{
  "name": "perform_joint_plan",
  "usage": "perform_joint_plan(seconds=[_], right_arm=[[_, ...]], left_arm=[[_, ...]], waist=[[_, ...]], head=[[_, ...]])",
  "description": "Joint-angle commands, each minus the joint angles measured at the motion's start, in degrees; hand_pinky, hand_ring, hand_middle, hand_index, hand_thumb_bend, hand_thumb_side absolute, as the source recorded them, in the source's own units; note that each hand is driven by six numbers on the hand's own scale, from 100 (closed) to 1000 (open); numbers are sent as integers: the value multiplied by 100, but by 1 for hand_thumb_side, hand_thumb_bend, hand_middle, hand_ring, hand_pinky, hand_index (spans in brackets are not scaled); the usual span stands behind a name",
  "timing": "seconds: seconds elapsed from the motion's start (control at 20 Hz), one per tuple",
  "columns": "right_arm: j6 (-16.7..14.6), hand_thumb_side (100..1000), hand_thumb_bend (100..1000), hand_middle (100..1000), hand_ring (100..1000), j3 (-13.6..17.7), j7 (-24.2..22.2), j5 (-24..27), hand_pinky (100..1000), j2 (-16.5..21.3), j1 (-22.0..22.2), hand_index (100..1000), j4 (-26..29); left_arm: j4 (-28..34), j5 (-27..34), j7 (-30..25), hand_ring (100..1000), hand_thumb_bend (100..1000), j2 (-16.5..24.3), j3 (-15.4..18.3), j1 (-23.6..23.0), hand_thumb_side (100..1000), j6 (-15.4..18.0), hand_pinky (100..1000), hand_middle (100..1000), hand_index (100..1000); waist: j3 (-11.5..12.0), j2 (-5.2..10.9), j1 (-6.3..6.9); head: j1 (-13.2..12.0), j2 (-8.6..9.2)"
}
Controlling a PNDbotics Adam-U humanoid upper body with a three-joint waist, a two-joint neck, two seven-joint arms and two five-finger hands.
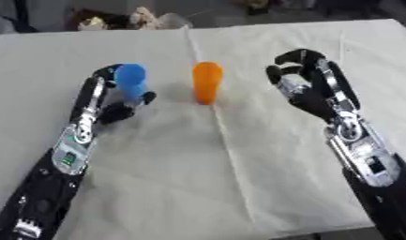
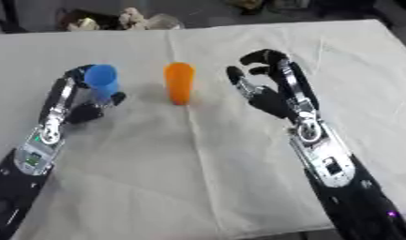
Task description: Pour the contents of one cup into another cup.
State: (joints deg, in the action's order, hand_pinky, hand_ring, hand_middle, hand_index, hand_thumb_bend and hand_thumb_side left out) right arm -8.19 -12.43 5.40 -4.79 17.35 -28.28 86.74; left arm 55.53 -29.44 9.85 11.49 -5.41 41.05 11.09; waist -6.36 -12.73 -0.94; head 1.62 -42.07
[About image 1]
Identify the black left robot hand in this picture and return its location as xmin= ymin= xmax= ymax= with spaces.
xmin=68 ymin=64 xmax=158 ymax=126

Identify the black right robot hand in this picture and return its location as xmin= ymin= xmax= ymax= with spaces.
xmin=264 ymin=48 xmax=362 ymax=124

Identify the blue plastic cup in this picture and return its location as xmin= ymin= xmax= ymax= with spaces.
xmin=112 ymin=63 xmax=150 ymax=104

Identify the orange plastic cup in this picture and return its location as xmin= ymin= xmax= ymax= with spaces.
xmin=190 ymin=61 xmax=224 ymax=106

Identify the pile of soft toys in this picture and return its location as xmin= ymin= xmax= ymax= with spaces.
xmin=72 ymin=6 xmax=195 ymax=32

